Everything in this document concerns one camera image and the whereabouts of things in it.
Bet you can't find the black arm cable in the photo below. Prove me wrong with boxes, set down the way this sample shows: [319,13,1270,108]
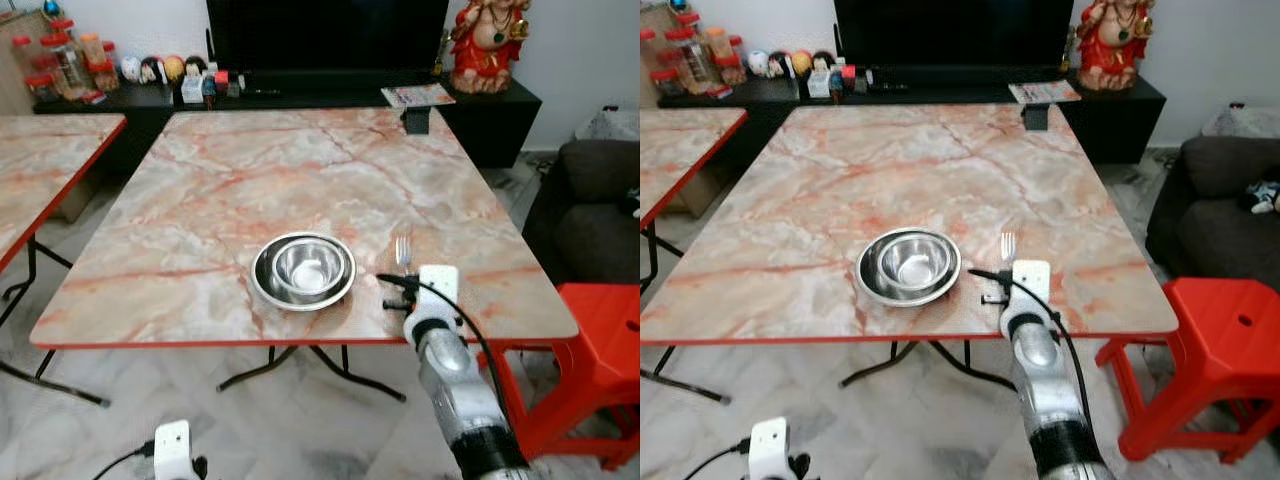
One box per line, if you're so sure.
[375,271,513,426]
[967,266,1091,411]
[692,436,753,480]
[90,438,158,480]

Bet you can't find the dark grey sofa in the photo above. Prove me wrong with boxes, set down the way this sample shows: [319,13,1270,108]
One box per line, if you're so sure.
[522,138,641,288]
[1145,135,1280,293]

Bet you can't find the tall red-lid plastic jar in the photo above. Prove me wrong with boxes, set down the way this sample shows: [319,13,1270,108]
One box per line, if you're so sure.
[668,27,713,89]
[42,33,89,94]

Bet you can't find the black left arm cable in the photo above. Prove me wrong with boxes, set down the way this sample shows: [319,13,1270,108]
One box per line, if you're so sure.
[692,436,753,480]
[90,438,158,480]

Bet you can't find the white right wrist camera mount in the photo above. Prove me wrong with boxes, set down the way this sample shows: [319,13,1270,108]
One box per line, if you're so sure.
[1000,259,1053,336]
[403,263,462,341]

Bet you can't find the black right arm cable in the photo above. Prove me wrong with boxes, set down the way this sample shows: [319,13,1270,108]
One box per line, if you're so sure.
[375,271,513,426]
[967,266,1091,411]

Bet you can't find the red plastic stool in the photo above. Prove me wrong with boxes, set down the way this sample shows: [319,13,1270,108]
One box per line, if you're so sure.
[487,282,641,473]
[1094,276,1280,466]

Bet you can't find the black folding table legs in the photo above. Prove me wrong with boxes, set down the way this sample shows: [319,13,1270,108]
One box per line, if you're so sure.
[839,340,1023,393]
[640,222,746,403]
[217,344,408,404]
[0,235,111,407]

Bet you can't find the grey cushion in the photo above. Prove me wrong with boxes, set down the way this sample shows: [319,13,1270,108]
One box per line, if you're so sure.
[573,104,641,143]
[1198,103,1280,140]

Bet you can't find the black television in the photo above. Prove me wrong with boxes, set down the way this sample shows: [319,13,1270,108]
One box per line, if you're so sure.
[833,0,1077,71]
[206,0,451,74]

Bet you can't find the printed paper pamphlet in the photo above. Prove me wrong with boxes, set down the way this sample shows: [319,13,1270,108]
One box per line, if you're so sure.
[381,85,457,109]
[1007,80,1083,105]

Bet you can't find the black white plush toy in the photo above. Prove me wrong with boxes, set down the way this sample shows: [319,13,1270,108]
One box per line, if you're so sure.
[1240,178,1280,215]

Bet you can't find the red gold deity statue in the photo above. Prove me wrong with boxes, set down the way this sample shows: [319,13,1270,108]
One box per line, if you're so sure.
[1073,0,1158,93]
[447,0,533,95]

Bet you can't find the steel bowl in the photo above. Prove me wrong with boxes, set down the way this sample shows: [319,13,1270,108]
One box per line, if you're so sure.
[877,232,954,293]
[271,237,350,298]

